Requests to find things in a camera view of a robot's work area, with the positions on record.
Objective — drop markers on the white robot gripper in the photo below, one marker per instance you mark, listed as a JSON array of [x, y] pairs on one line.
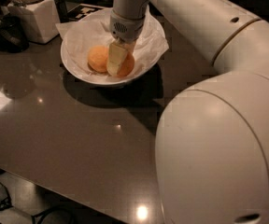
[[126, 29]]

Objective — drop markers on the orange fruit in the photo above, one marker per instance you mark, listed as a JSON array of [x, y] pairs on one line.
[[127, 66], [97, 58]]

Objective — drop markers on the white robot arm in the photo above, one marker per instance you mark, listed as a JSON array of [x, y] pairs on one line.
[[212, 140]]

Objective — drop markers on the white ceramic bowl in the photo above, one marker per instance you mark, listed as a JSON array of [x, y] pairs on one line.
[[75, 72]]

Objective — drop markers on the black white marker card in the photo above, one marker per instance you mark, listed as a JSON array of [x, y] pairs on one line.
[[81, 11]]

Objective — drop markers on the small dark cup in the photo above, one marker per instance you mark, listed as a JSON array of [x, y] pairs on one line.
[[62, 10]]

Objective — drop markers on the white square ceramic jar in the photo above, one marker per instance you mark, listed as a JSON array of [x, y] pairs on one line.
[[38, 18]]

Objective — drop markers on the dark round pot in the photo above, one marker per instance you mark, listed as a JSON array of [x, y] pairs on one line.
[[12, 37]]

